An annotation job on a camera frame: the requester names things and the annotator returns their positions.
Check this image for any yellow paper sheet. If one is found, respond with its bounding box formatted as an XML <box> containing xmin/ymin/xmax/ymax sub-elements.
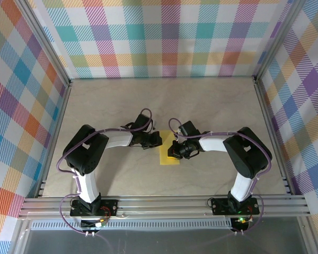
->
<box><xmin>158</xmin><ymin>129</ymin><xmax>181</xmax><ymax>166</ymax></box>

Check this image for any grey metal panel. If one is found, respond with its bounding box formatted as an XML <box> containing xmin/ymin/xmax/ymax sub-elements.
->
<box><xmin>15</xmin><ymin>229</ymin><xmax>308</xmax><ymax>254</ymax></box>

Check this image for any aluminium front rail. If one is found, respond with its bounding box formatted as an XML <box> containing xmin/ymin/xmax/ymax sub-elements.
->
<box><xmin>18</xmin><ymin>194</ymin><xmax>312</xmax><ymax>219</ymax></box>

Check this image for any aluminium rail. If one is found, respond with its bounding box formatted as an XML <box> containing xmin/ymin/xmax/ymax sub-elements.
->
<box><xmin>68</xmin><ymin>75</ymin><xmax>257</xmax><ymax>81</ymax></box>
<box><xmin>253</xmin><ymin>76</ymin><xmax>294</xmax><ymax>196</ymax></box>
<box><xmin>18</xmin><ymin>194</ymin><xmax>312</xmax><ymax>219</ymax></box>
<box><xmin>33</xmin><ymin>80</ymin><xmax>74</xmax><ymax>199</ymax></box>

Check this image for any aluminium back rail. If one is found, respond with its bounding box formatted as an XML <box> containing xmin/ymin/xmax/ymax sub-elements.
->
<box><xmin>68</xmin><ymin>75</ymin><xmax>257</xmax><ymax>81</ymax></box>

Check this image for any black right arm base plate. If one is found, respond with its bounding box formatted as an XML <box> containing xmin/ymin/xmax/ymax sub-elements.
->
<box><xmin>211</xmin><ymin>197</ymin><xmax>260</xmax><ymax>215</ymax></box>

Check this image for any slotted grey cable duct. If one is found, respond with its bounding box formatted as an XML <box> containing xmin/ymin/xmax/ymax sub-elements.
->
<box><xmin>30</xmin><ymin>221</ymin><xmax>234</xmax><ymax>230</ymax></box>

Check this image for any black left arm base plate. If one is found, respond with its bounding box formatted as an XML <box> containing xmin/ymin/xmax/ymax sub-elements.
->
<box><xmin>69</xmin><ymin>198</ymin><xmax>119</xmax><ymax>215</ymax></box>

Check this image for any aluminium right side rail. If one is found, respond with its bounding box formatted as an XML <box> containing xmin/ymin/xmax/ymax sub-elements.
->
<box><xmin>253</xmin><ymin>76</ymin><xmax>294</xmax><ymax>196</ymax></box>

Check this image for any aluminium left side rail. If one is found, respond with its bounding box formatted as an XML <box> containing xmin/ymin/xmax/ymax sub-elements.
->
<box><xmin>33</xmin><ymin>80</ymin><xmax>74</xmax><ymax>199</ymax></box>

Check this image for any black right connector bracket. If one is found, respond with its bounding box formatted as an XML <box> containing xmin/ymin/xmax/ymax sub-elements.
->
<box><xmin>231</xmin><ymin>216</ymin><xmax>251</xmax><ymax>231</ymax></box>

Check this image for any black connector bracket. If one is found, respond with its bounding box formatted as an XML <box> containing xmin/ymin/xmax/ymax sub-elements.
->
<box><xmin>231</xmin><ymin>216</ymin><xmax>251</xmax><ymax>231</ymax></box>
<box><xmin>81</xmin><ymin>219</ymin><xmax>107</xmax><ymax>230</ymax></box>

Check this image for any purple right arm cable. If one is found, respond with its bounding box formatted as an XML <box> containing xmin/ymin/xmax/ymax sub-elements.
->
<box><xmin>168</xmin><ymin>117</ymin><xmax>273</xmax><ymax>236</ymax></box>

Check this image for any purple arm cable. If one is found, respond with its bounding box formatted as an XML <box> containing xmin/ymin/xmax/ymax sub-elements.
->
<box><xmin>168</xmin><ymin>117</ymin><xmax>273</xmax><ymax>236</ymax></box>
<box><xmin>57</xmin><ymin>107</ymin><xmax>153</xmax><ymax>236</ymax></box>

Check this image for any black left connector bracket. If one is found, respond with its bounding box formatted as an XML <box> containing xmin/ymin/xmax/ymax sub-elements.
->
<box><xmin>81</xmin><ymin>219</ymin><xmax>107</xmax><ymax>230</ymax></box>

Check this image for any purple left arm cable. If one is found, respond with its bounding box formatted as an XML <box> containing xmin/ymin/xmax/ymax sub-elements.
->
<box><xmin>57</xmin><ymin>107</ymin><xmax>153</xmax><ymax>236</ymax></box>

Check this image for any aluminium left corner post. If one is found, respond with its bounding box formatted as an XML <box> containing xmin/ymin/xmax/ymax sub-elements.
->
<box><xmin>15</xmin><ymin>0</ymin><xmax>73</xmax><ymax>88</ymax></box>

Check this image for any aluminium corner post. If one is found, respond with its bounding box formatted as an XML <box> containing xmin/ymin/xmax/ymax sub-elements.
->
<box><xmin>15</xmin><ymin>0</ymin><xmax>73</xmax><ymax>88</ymax></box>
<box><xmin>253</xmin><ymin>0</ymin><xmax>308</xmax><ymax>84</ymax></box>

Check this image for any aluminium right corner post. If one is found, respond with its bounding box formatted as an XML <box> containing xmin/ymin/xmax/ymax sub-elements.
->
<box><xmin>253</xmin><ymin>0</ymin><xmax>308</xmax><ymax>84</ymax></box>

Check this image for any aluminium lower frame bar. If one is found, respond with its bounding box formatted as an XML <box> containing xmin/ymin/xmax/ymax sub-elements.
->
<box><xmin>9</xmin><ymin>219</ymin><xmax>30</xmax><ymax>254</ymax></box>
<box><xmin>298</xmin><ymin>219</ymin><xmax>318</xmax><ymax>254</ymax></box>

